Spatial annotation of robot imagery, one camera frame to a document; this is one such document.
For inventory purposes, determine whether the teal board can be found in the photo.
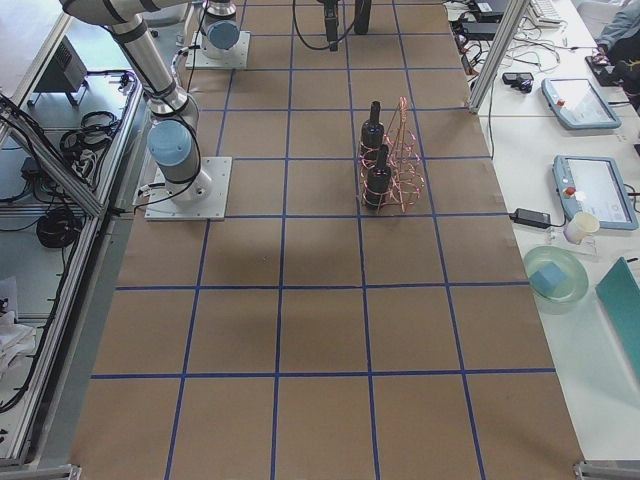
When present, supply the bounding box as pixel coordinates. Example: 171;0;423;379
596;257;639;377

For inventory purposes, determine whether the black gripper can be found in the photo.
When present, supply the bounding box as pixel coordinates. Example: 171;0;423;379
319;0;339;43

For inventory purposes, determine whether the green glass bowl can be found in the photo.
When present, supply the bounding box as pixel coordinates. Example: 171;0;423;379
523;246;589;304

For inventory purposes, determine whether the aluminium frame post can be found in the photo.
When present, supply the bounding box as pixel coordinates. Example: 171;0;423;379
468;0;529;113

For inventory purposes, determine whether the blue teach pendant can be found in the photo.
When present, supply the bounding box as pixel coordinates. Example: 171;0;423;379
552;155;639;231
541;78;621;130

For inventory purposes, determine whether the blue foam cube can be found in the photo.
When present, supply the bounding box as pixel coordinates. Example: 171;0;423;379
530;262;570;298

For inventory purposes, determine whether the copper wire wine basket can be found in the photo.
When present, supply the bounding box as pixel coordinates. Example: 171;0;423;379
358;97;425;213

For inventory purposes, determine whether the black power adapter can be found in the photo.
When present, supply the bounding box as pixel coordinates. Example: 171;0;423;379
509;208;551;229

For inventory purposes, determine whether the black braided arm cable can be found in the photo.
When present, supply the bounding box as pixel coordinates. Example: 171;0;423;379
292;0;361;51

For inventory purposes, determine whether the dark glass wine bottle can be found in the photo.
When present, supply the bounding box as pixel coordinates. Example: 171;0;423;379
353;0;372;35

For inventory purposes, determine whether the dark wine bottle in basket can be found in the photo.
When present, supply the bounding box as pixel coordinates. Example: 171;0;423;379
360;100;385;161

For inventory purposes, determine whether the white paper cup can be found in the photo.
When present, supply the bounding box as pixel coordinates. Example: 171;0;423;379
564;211;600;244

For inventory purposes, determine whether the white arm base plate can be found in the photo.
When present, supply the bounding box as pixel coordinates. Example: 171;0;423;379
185;31;251;70
144;157;233;221

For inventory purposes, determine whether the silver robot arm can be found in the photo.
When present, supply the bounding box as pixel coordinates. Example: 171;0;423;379
198;1;339;51
61;1;211;204

